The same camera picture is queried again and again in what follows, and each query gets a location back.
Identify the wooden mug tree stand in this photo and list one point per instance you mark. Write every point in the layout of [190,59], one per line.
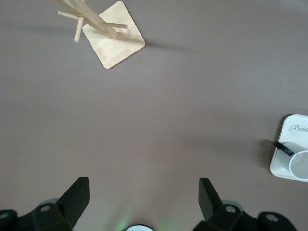
[115,48]

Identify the white smiley face mug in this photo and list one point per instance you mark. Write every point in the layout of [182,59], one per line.
[300,166]

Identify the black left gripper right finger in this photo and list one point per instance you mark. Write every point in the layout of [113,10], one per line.
[216,214]

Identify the cream rabbit print tray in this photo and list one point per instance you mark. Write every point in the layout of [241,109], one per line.
[286,134]

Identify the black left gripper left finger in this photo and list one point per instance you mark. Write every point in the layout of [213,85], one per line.
[60,211]

